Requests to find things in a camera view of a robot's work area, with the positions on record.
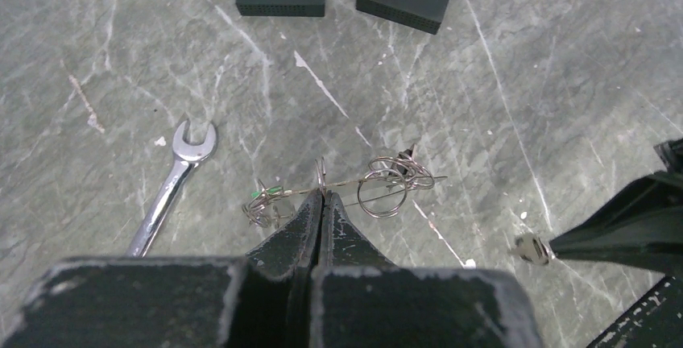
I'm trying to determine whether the large chrome wrench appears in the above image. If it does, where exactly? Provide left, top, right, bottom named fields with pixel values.
left=125, top=119, right=217, bottom=258

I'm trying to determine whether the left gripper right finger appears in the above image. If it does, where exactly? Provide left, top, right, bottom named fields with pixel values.
left=320, top=191, right=395, bottom=268

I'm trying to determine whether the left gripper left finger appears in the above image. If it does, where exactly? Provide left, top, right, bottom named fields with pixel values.
left=246, top=190, right=324, bottom=281

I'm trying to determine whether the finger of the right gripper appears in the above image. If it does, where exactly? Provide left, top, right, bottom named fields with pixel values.
left=589, top=277, right=682, bottom=348

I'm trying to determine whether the silver key black tag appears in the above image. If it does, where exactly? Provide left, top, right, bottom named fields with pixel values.
left=508, top=233, right=554, bottom=266

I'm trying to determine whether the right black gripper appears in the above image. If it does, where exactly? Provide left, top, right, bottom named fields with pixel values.
left=549, top=139, right=683, bottom=276

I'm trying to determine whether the large metal keyring with keys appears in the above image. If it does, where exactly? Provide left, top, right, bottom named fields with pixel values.
left=242, top=146, right=447, bottom=229

